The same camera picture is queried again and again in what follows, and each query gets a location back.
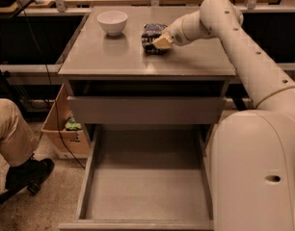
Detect person's leg beige trousers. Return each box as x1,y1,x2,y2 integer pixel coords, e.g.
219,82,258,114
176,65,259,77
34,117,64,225
0,99,39,167

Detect green toy in box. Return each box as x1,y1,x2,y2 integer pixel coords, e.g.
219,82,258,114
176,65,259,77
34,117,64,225
65,117,82,131

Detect white ceramic bowl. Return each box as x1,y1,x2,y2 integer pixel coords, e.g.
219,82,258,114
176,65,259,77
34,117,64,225
97,11,128,36

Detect black office chair base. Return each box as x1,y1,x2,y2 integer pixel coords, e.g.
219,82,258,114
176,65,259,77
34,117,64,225
0,180,40,205

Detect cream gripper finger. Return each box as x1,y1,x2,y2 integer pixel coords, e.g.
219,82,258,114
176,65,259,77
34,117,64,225
152,34,174,49

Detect black cable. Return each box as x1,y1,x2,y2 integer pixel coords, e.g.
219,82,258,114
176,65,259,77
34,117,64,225
7,0,87,169

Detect closed grey top drawer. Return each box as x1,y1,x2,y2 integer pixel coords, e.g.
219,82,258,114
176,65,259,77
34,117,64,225
67,96,226,125

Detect black shoe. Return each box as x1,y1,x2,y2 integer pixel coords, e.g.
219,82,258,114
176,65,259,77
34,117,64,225
5,158,54,190

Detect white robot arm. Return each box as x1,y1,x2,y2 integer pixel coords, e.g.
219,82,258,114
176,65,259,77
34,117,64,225
153,0,295,231

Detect grey drawer cabinet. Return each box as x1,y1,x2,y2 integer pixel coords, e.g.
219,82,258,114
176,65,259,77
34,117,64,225
59,7,235,129

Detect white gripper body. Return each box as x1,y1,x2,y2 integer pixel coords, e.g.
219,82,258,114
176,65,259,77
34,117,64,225
166,25,186,46

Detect cardboard box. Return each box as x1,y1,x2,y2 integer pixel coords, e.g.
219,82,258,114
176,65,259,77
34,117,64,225
41,85,90,159

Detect open grey middle drawer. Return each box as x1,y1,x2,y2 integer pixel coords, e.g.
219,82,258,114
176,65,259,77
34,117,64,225
59,128,213,231

